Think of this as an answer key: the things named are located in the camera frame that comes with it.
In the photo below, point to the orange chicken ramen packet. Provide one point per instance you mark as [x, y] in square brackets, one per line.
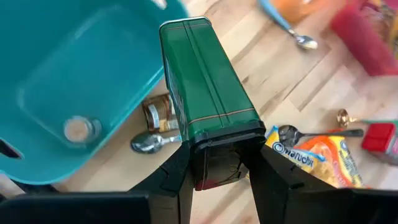
[326, 161]

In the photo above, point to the pink plastic bin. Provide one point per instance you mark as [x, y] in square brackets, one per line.
[360, 43]

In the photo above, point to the red ramen packet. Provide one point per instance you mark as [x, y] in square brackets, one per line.
[374, 15]

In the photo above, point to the dark metal spoon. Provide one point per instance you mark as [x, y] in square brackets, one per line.
[290, 137]

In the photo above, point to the clear round spice jar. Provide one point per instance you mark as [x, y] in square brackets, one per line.
[79, 130]

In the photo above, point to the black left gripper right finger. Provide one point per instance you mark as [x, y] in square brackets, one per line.
[286, 196]

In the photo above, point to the teal plastic bin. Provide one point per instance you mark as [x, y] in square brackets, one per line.
[77, 62]

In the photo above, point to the brown snack packet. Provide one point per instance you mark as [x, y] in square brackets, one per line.
[158, 113]

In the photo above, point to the orange translucent bin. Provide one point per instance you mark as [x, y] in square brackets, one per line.
[298, 9]

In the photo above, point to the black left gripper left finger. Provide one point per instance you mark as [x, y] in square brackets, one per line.
[174, 186]

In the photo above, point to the gold spoon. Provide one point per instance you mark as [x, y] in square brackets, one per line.
[343, 117]

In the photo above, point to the red patterned spice tin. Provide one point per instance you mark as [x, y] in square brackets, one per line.
[377, 137]

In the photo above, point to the green tea tin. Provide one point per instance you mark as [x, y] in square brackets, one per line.
[205, 87]

